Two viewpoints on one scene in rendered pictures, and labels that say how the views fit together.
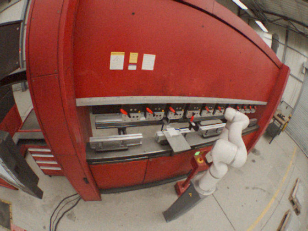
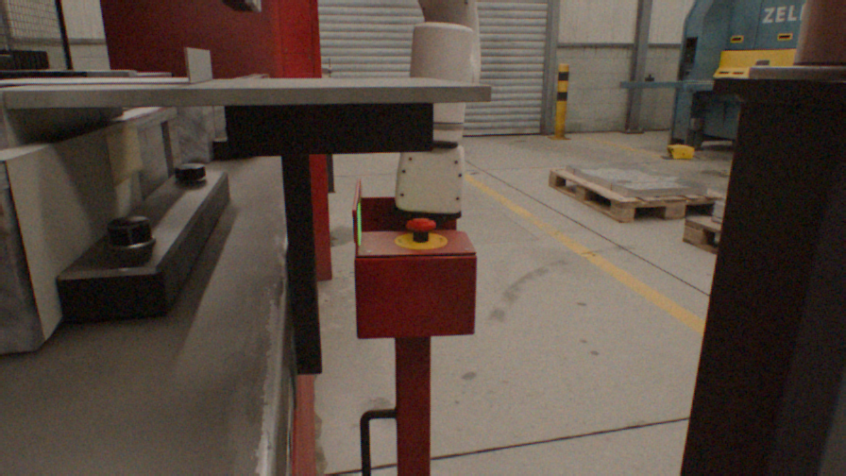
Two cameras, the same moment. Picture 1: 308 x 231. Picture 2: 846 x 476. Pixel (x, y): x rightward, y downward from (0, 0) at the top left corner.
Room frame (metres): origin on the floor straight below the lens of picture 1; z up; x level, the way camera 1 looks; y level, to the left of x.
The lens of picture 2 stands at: (0.74, 0.12, 1.01)
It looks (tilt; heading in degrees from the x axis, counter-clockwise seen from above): 17 degrees down; 283
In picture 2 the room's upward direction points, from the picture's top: straight up
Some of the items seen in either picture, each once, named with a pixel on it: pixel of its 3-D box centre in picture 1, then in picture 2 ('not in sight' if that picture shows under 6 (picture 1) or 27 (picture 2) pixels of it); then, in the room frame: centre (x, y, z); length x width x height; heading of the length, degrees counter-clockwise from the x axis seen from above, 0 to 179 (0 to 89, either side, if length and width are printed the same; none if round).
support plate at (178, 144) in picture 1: (176, 140); (275, 89); (0.93, -0.26, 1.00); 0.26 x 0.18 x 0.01; 25
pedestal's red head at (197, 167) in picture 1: (202, 161); (412, 251); (0.93, -0.63, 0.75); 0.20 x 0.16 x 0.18; 108
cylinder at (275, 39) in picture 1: (274, 45); not in sight; (2.02, -1.93, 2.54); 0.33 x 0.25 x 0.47; 115
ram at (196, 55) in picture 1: (236, 70); not in sight; (1.34, -0.79, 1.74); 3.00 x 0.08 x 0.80; 115
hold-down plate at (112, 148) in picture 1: (111, 148); not in sight; (0.76, 0.32, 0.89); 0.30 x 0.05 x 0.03; 115
